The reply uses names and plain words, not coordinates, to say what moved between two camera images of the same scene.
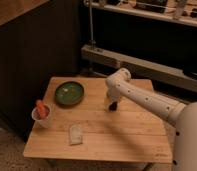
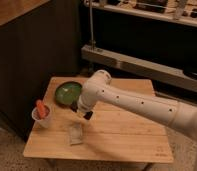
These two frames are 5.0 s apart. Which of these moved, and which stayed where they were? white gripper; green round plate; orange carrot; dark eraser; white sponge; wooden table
Moved: white gripper; dark eraser
Stayed: white sponge; green round plate; orange carrot; wooden table
